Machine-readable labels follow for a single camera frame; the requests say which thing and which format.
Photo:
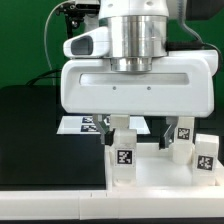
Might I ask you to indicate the white obstacle fence front bar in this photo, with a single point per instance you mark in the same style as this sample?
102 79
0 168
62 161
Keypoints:
88 205

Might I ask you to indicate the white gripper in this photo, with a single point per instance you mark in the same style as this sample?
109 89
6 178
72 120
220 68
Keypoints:
179 84

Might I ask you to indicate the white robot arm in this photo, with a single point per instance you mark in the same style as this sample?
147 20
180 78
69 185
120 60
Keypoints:
127 66

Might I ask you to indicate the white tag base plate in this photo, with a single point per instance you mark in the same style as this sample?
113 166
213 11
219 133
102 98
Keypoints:
84 125

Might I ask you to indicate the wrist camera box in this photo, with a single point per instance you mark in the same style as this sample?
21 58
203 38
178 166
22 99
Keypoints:
92 44

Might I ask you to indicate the black camera stand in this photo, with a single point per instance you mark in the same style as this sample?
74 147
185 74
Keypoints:
74 13

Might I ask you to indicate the white square tabletop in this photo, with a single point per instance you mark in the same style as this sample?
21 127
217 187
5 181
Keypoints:
155 168

